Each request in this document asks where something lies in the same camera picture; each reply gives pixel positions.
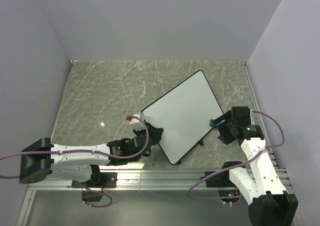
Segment aluminium rail front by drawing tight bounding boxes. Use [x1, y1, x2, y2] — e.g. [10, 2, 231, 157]
[16, 168, 292, 226]

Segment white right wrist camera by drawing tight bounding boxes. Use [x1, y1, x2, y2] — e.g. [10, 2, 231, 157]
[249, 110, 255, 125]

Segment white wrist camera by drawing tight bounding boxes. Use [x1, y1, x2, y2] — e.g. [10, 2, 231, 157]
[249, 110, 255, 125]
[125, 112, 144, 126]

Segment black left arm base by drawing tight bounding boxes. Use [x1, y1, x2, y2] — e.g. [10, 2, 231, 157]
[71, 172, 118, 203]

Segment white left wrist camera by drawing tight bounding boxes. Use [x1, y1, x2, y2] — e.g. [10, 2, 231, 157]
[125, 112, 144, 126]

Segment blue bone-shaped eraser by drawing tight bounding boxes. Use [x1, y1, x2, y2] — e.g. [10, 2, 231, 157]
[209, 120, 224, 127]

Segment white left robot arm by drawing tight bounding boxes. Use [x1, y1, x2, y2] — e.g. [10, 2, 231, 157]
[19, 122, 164, 187]

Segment aluminium rail right side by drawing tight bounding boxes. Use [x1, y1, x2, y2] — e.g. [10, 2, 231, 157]
[241, 61, 279, 169]

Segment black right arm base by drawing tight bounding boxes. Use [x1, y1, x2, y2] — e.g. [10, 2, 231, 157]
[205, 161, 242, 188]

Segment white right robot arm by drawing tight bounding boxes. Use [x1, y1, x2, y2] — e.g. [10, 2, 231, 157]
[209, 106, 298, 226]

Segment white board black frame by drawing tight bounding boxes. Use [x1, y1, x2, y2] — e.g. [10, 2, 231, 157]
[142, 70, 223, 165]

